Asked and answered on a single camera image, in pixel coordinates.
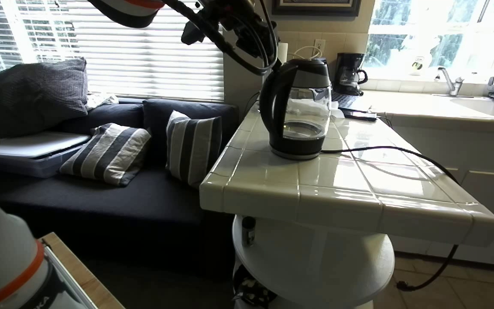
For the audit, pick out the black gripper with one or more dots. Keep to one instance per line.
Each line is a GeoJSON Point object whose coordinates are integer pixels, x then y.
{"type": "Point", "coordinates": [241, 19]}

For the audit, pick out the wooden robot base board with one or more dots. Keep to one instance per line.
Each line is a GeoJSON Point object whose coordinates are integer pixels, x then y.
{"type": "Point", "coordinates": [81, 275]}

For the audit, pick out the black glass electric kettle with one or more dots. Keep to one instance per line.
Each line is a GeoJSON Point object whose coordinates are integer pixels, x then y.
{"type": "Point", "coordinates": [292, 143]}

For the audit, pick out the white paper towel roll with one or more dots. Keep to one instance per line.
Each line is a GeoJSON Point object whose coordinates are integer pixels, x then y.
{"type": "Point", "coordinates": [284, 52]}

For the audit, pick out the dark framed picture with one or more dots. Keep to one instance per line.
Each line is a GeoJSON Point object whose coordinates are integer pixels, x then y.
{"type": "Point", "coordinates": [316, 7]}

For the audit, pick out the black coffee maker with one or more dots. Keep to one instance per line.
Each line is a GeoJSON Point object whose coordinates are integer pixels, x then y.
{"type": "Point", "coordinates": [349, 70]}

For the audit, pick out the flat black phone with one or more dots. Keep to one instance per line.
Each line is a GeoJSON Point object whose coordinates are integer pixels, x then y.
{"type": "Point", "coordinates": [359, 113]}

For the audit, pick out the upright striped pillow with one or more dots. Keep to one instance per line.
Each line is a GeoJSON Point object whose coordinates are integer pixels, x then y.
{"type": "Point", "coordinates": [189, 148]}

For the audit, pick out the navy back cushion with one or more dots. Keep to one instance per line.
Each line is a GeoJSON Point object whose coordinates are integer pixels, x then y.
{"type": "Point", "coordinates": [155, 122]}

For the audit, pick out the white window blinds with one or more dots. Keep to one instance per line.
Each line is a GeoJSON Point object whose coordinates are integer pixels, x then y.
{"type": "Point", "coordinates": [110, 57]}

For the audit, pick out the chrome sink faucet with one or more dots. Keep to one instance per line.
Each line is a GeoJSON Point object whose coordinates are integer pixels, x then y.
{"type": "Point", "coordinates": [452, 84]}

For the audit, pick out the wide striped pillow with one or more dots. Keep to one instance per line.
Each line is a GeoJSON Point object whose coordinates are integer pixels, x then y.
{"type": "Point", "coordinates": [107, 155]}

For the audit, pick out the navy blue sofa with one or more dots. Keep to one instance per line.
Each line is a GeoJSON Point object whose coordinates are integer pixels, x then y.
{"type": "Point", "coordinates": [121, 211]}

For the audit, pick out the dark grey pillow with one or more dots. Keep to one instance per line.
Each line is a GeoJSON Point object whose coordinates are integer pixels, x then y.
{"type": "Point", "coordinates": [35, 96]}

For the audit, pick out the grey laptop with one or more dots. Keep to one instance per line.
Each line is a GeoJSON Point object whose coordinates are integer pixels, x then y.
{"type": "Point", "coordinates": [42, 143]}

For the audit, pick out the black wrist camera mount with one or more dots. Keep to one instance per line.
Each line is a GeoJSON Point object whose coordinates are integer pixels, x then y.
{"type": "Point", "coordinates": [193, 31]}

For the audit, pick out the white table pedestal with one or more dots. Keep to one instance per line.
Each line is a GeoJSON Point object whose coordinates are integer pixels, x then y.
{"type": "Point", "coordinates": [316, 263]}

